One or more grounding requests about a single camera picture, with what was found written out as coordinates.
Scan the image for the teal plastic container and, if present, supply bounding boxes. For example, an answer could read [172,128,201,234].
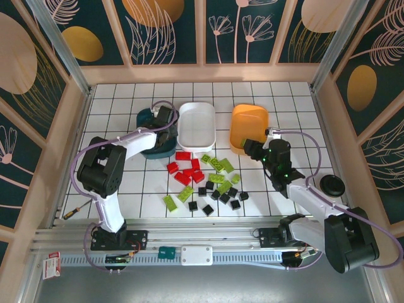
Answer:
[135,106,177,162]

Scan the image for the white plastic container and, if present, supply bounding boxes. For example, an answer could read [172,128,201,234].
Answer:
[177,100,217,153]

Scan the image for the orange plastic container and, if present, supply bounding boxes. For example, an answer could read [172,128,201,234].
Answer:
[229,104,270,156]

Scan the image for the black round cap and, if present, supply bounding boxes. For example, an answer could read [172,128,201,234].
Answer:
[319,174,346,199]

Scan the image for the white plastic junction box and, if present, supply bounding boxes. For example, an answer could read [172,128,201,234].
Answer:
[181,244,214,267]

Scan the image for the red and white carton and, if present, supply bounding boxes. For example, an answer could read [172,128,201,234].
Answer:
[42,251,62,281]

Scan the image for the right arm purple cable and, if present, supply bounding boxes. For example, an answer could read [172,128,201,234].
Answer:
[268,128,402,272]

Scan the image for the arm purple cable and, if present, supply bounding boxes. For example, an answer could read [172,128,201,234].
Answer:
[268,128,402,272]
[69,100,178,273]

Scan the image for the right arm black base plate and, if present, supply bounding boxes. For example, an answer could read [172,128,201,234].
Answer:
[258,226,304,251]

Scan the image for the black controller board with wires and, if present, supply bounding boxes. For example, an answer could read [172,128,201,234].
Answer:
[282,248,320,263]
[105,251,142,266]

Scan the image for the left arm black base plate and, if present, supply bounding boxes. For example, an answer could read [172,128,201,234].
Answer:
[90,229,149,252]

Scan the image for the aluminium mounting rail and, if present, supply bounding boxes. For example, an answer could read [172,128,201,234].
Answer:
[31,217,319,254]

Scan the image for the yellow black handled screwdriver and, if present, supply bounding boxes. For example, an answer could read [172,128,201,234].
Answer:
[62,201,91,221]

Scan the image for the white slotted cable duct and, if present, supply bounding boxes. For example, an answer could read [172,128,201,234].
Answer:
[59,254,287,268]

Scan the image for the aluminium frame post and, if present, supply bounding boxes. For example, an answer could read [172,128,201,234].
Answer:
[310,0,369,92]
[25,0,93,96]

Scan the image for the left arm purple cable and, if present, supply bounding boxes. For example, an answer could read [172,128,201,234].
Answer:
[69,100,178,273]

